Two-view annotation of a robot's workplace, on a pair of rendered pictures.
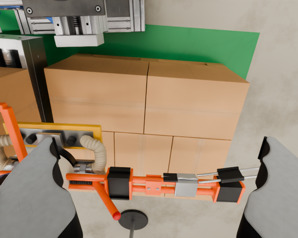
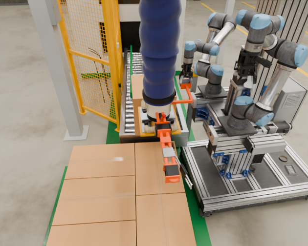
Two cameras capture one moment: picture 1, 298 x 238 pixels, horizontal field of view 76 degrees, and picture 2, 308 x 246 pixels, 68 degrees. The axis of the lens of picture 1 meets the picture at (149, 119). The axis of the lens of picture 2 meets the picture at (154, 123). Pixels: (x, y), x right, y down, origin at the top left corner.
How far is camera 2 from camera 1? 1.30 m
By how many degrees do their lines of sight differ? 58
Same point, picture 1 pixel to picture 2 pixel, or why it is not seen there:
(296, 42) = not seen: outside the picture
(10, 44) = (185, 128)
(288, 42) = not seen: outside the picture
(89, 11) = (228, 131)
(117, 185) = (164, 126)
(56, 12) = (223, 123)
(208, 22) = not seen: outside the picture
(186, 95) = (177, 222)
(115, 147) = (121, 176)
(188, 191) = (167, 153)
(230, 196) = (171, 170)
